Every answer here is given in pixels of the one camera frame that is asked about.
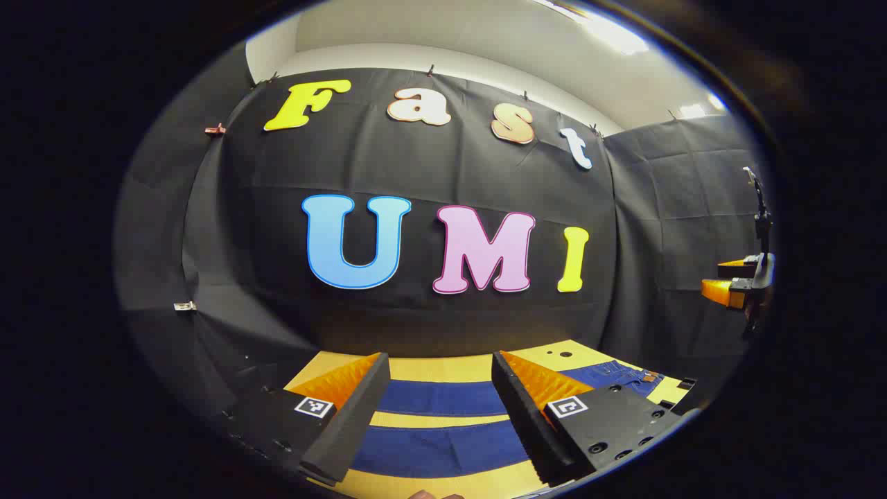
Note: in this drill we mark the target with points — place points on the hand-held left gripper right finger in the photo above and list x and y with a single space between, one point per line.
523 416

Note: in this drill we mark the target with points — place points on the small white clip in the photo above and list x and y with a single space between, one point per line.
184 305

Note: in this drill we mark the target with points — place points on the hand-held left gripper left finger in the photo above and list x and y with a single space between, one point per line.
357 419

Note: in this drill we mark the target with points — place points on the small red clip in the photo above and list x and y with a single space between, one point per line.
215 129

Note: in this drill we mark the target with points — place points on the blue denim jeans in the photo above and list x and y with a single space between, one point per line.
443 450

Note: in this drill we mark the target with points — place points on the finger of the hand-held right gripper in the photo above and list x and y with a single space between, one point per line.
736 266
721 291

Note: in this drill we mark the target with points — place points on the ceiling light panel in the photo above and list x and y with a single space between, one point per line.
696 109
610 31

